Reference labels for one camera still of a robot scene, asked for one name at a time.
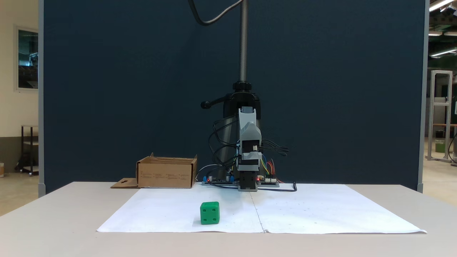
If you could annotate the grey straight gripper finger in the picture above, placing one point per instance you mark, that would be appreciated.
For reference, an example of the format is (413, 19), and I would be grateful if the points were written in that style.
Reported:
(250, 132)

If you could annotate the green die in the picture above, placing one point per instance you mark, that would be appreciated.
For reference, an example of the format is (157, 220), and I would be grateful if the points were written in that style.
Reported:
(210, 213)

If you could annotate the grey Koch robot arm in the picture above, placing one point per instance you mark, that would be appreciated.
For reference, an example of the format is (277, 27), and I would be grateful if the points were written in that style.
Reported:
(247, 115)

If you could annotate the green bin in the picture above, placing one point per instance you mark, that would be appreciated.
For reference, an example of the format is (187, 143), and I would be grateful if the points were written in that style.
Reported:
(440, 146)

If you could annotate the blue circuit board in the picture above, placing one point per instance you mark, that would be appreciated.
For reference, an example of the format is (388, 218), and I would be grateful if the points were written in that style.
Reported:
(217, 181)

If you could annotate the brown cardboard box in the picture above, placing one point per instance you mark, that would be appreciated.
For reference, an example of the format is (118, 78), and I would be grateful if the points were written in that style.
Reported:
(164, 175)

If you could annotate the white paper sheet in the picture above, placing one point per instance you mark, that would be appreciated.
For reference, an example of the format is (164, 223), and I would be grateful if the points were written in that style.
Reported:
(321, 210)
(171, 210)

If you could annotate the dark blue partition panel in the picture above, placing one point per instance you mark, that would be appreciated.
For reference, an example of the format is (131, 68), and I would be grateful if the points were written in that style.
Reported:
(107, 89)

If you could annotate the fluorescent ceiling light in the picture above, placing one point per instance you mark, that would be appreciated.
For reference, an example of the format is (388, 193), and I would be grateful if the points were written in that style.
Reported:
(442, 53)
(435, 33)
(441, 4)

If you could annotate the dark shelf cart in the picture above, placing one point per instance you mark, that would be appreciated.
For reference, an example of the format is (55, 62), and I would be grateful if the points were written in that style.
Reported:
(22, 153)

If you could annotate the metal camera stand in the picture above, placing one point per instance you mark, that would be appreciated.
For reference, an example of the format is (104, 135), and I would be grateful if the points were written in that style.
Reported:
(243, 43)

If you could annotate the aluminium profile frame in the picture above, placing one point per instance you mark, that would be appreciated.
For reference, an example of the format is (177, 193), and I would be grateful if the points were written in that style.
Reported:
(433, 107)

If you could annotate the framed wall window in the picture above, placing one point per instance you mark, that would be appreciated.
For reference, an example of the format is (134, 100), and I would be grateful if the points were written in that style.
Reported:
(28, 57)

